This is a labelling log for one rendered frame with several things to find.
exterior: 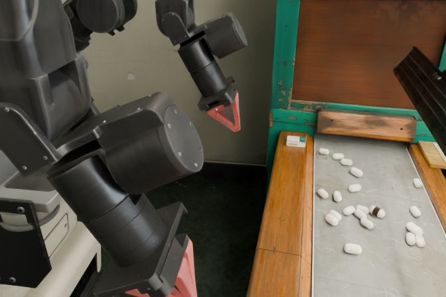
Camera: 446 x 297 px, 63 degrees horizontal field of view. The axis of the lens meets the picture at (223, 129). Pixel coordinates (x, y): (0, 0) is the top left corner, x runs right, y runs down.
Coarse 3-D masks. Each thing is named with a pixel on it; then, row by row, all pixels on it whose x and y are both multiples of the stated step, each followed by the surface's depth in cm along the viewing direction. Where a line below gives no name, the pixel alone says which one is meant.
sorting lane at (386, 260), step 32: (320, 160) 114; (352, 160) 114; (384, 160) 114; (352, 192) 99; (384, 192) 99; (416, 192) 99; (320, 224) 88; (352, 224) 88; (384, 224) 88; (416, 224) 88; (320, 256) 78; (352, 256) 78; (384, 256) 78; (416, 256) 78; (320, 288) 71; (352, 288) 71; (384, 288) 71; (416, 288) 71
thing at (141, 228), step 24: (120, 216) 31; (144, 216) 32; (168, 216) 37; (120, 240) 31; (144, 240) 32; (168, 240) 33; (120, 264) 33; (144, 264) 32; (96, 288) 32; (120, 288) 30; (144, 288) 30
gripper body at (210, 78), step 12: (192, 72) 71; (204, 72) 69; (216, 72) 70; (204, 84) 70; (216, 84) 70; (228, 84) 72; (204, 96) 72; (216, 96) 69; (228, 96) 68; (204, 108) 70
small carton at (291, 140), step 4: (288, 136) 119; (292, 136) 119; (288, 140) 117; (292, 140) 117; (296, 140) 117; (300, 140) 117; (304, 140) 117; (288, 144) 117; (292, 144) 117; (296, 144) 116; (300, 144) 116; (304, 144) 116
